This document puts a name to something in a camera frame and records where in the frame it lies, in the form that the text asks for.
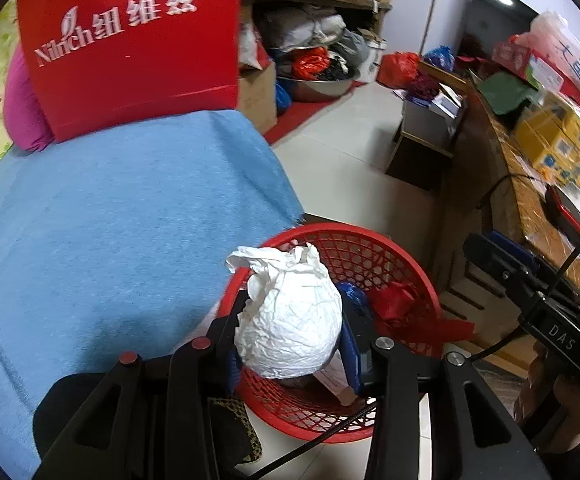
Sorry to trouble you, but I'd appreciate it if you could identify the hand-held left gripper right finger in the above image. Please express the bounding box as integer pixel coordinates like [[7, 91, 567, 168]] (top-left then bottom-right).
[[340, 310, 553, 480]]

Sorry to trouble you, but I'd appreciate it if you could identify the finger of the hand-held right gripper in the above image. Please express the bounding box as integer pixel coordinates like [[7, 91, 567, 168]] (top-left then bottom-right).
[[464, 234, 545, 306], [487, 231, 580, 306]]

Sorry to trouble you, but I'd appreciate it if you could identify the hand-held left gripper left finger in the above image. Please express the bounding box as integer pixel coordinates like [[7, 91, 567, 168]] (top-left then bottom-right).
[[32, 300, 251, 480]]

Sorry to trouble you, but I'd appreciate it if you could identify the blue plastic bag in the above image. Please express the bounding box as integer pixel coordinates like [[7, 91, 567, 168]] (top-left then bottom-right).
[[335, 281, 375, 321], [422, 46, 455, 72]]

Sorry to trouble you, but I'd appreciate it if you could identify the red plastic bag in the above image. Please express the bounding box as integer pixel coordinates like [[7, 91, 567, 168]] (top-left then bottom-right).
[[376, 51, 421, 89], [370, 281, 475, 346]]

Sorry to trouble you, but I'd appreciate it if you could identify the red plastic mesh basket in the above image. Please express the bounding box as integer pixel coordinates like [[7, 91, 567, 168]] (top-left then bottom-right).
[[215, 222, 443, 443]]

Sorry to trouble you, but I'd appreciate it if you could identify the person's right hand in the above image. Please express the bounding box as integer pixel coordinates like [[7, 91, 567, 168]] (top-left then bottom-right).
[[517, 355, 580, 441]]

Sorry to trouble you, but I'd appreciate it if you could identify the white paper sheet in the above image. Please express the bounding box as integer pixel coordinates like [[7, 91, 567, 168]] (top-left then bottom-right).
[[315, 350, 361, 403]]

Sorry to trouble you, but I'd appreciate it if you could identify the long wooden cabinet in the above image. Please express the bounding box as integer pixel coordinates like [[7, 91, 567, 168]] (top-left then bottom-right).
[[390, 60, 580, 376]]

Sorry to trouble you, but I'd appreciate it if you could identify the dark patterned cloth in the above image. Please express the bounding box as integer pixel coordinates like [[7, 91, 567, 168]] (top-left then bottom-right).
[[207, 396, 264, 465]]

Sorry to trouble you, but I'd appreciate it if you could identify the black and red device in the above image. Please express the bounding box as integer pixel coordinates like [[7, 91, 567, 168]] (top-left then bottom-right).
[[544, 182, 580, 235]]

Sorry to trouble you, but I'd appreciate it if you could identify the yellow cardboard box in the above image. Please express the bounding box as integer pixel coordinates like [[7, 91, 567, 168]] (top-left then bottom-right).
[[512, 94, 580, 197]]

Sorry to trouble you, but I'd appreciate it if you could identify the grey low cabinet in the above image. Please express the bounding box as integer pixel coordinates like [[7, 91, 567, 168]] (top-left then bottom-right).
[[386, 94, 464, 192]]

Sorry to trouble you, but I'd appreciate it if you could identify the green cloth bag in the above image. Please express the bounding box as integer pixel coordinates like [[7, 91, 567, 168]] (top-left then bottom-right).
[[478, 71, 539, 117]]

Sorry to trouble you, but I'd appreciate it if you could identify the blue blanket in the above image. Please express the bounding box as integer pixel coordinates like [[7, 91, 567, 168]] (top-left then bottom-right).
[[0, 108, 307, 480]]

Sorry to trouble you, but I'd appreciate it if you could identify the purple cloth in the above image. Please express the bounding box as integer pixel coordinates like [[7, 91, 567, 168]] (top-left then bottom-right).
[[406, 71, 441, 102]]

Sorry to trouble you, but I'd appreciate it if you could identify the large white plastic bag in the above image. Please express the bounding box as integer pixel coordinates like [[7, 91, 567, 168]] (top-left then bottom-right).
[[528, 10, 580, 128]]

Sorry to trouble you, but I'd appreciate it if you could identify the black television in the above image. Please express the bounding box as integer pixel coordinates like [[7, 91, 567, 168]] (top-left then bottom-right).
[[457, 0, 540, 68]]

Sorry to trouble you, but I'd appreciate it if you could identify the red floor mat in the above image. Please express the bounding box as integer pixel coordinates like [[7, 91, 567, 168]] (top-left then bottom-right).
[[262, 80, 371, 146]]

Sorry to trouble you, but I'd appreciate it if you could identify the metal basin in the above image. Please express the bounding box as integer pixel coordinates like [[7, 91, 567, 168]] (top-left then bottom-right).
[[276, 66, 361, 102]]

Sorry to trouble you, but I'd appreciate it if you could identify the white pipe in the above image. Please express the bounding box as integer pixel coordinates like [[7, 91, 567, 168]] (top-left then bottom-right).
[[419, 0, 444, 57]]

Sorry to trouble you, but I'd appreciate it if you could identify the brown cardboard box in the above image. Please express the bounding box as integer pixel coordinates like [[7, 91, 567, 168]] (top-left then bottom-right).
[[237, 61, 279, 134]]

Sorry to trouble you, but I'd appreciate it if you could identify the pile of cloth bundles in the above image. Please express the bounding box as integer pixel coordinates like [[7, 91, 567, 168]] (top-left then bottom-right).
[[257, 4, 373, 82]]

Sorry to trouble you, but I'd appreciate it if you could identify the red paper bag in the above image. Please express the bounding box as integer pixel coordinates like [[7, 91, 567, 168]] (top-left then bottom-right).
[[16, 0, 243, 142]]

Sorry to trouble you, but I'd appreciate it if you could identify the magenta pillow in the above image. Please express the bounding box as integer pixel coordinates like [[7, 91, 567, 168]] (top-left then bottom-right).
[[2, 42, 56, 152]]

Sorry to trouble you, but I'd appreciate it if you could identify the black cable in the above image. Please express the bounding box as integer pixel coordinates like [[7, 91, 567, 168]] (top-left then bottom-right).
[[468, 220, 580, 361], [247, 402, 378, 480], [474, 174, 551, 211]]

